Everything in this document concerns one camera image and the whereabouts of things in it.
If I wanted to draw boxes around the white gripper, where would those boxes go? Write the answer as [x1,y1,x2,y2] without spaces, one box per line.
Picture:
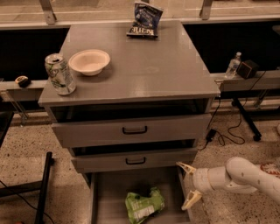
[176,162,212,211]

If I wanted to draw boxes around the green rice chip bag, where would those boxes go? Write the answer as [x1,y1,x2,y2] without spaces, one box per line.
[125,187,165,224]

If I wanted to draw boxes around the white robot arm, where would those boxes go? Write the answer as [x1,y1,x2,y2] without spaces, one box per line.
[177,157,280,210]

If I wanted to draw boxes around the grey middle drawer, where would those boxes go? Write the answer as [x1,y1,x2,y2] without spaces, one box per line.
[72,148,198,173]

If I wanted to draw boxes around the grey top drawer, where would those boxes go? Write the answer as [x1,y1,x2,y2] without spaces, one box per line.
[52,114,211,148]

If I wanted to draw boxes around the grey open bottom drawer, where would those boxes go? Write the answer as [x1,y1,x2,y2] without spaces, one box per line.
[88,166,192,224]

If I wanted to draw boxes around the grey drawer cabinet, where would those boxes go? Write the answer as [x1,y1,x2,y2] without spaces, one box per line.
[38,21,220,212]

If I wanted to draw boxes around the blue kettle chip bag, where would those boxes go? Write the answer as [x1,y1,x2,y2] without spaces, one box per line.
[127,1,164,38]

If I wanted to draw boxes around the white red sneaker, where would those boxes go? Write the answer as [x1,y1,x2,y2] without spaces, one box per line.
[260,163,280,179]

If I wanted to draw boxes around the clear plastic water bottle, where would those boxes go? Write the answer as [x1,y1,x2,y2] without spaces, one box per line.
[225,52,242,79]

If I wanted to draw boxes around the small black box speaker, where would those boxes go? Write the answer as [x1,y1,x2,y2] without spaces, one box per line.
[237,59,259,79]

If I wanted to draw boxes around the black stand left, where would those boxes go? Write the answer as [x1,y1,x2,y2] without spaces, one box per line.
[0,152,54,224]

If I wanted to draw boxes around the white paper bowl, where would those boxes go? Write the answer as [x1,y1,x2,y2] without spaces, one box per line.
[68,49,110,76]

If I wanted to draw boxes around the silver green soda can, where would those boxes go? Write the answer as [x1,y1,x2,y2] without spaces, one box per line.
[45,53,76,95]

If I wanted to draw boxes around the small tape measure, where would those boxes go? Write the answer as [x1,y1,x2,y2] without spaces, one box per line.
[15,75,32,88]

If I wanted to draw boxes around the black power adapter with cable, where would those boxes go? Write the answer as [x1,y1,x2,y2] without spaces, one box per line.
[198,69,267,151]

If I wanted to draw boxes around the grey side shelf rail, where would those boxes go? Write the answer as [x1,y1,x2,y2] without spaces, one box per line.
[210,70,280,92]

